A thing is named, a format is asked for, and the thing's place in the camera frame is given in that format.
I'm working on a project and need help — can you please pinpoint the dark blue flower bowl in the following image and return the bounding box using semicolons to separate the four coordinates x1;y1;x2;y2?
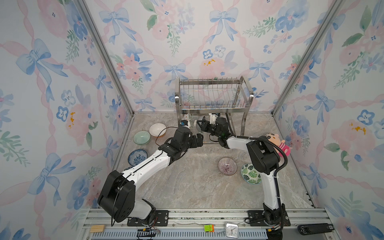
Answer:
194;120;201;132

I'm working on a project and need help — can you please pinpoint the green white patterned bowl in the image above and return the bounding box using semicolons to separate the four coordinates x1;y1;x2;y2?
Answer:
183;114;192;122

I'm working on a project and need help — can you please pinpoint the wooden block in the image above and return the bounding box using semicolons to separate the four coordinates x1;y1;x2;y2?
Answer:
90;225;106;233

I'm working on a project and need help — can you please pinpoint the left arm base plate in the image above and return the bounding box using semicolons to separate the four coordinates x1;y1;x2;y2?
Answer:
127;210;169;227

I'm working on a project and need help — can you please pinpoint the black connector with wires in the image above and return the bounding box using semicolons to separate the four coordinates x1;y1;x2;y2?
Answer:
136;228;161;240

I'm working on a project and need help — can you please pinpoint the blue white patterned bowl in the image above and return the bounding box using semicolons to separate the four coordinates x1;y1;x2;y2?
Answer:
128;149;148;167

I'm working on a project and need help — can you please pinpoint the pink purple glass bowl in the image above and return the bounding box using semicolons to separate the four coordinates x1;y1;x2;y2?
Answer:
218;158;237;176

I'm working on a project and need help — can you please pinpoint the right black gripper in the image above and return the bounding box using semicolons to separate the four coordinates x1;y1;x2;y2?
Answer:
196;120;222;140

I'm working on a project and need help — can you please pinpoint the black stapler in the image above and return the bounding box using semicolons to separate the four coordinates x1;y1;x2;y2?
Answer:
298;223;335;236

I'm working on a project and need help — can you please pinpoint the stainless steel dish rack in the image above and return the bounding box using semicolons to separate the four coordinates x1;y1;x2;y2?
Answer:
175;76;255;135

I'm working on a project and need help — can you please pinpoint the plush doll pink shirt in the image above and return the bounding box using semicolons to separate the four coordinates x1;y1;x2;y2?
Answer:
266;133;292;156

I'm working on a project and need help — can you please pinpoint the green orange small block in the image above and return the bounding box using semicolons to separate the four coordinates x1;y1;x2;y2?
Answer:
204;225;215;233

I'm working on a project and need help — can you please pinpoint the pale green bowl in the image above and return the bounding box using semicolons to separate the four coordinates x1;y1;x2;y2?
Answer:
133;131;151;145

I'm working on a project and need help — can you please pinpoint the small silver alarm clock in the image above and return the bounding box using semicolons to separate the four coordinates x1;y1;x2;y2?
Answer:
225;223;239;239

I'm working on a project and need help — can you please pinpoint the white orange bowl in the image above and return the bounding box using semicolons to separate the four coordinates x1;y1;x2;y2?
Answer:
149;123;167;137

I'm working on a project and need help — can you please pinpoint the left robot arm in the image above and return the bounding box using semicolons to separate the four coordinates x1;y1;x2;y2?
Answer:
98;126;204;225

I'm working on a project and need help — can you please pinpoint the green leaf pattern bowl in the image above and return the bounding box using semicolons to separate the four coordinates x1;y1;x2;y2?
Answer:
241;164;262;185

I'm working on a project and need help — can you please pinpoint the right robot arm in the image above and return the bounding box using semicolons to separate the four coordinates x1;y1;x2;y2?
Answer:
196;117;290;228

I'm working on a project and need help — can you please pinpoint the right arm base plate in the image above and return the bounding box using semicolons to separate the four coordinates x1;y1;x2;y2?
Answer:
245;210;291;227

